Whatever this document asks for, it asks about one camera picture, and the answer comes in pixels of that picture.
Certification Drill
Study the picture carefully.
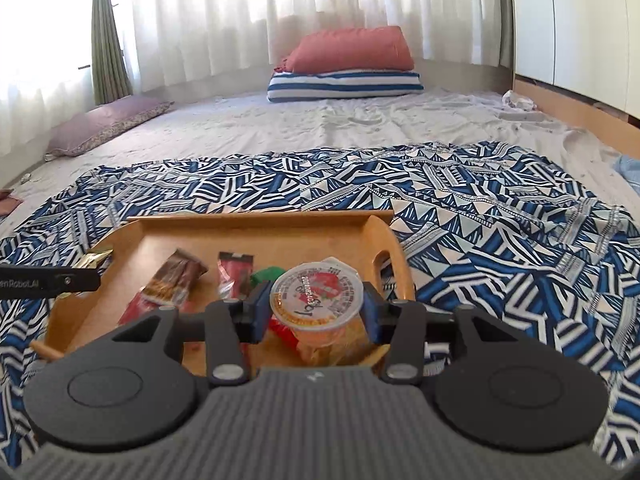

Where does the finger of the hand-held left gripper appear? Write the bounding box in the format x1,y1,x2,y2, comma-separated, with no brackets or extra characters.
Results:
55,269,101,293

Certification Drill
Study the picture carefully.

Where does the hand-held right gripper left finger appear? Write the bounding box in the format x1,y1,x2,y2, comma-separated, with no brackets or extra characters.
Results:
107,281,274,387

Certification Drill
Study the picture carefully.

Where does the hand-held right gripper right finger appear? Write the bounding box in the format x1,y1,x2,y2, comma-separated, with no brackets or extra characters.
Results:
361,281,511,387

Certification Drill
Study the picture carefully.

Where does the gold foil snack packet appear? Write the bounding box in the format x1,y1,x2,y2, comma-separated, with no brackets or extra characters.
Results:
74,248,114,269

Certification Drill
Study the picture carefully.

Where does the green candy packet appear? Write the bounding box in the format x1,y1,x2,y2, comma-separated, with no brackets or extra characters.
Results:
250,266,287,292

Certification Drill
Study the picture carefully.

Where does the jelly cup with red lid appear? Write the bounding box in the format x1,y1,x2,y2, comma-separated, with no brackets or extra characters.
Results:
270,256,364,356

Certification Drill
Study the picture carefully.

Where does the wooden tray with handles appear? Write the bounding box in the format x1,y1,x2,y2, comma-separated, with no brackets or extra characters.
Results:
30,210,417,381

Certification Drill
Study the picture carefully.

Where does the red packet with clear window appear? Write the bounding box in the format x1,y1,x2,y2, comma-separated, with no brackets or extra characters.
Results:
117,248,209,332

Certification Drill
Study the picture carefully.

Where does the red snack bag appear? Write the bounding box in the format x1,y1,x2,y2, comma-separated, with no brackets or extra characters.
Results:
267,317,302,347

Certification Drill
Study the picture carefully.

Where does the small red biscuit packet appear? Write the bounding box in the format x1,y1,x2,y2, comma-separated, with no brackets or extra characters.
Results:
217,251,255,301

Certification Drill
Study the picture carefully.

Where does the reddish cloth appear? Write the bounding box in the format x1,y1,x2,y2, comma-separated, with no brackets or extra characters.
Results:
0,189,24,217

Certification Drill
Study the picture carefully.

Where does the blue white patterned blanket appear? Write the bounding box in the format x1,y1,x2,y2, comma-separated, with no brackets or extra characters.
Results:
0,140,640,466

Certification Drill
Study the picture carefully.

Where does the purple floral pillow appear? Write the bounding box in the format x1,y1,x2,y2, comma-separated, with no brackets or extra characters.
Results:
45,96,175,158

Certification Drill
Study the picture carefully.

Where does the grey bed sheet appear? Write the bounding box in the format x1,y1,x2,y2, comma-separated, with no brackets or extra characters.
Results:
0,85,640,241

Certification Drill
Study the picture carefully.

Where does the blue white striped pillow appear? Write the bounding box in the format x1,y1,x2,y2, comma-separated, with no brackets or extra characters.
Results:
266,70,425,104

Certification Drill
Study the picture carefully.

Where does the green curtain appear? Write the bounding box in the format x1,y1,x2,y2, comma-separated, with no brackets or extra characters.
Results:
91,0,133,106

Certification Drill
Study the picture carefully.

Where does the white crumpled cloth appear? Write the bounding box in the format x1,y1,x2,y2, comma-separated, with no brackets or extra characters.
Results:
500,89,546,122

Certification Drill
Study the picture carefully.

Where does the pink pillow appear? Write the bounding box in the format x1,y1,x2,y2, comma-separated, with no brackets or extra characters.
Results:
274,25,416,75

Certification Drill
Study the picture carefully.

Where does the blue clothing pile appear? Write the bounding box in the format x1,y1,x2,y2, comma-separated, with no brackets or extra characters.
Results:
614,154,640,186

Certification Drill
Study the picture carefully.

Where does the white sheer curtain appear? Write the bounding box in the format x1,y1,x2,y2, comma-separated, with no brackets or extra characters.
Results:
0,0,516,156

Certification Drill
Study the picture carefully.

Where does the white wardrobe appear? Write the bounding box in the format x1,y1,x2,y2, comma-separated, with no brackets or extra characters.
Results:
510,0,640,121

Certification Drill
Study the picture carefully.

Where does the wooden bed frame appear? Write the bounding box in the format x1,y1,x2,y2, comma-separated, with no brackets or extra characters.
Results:
514,74,640,161

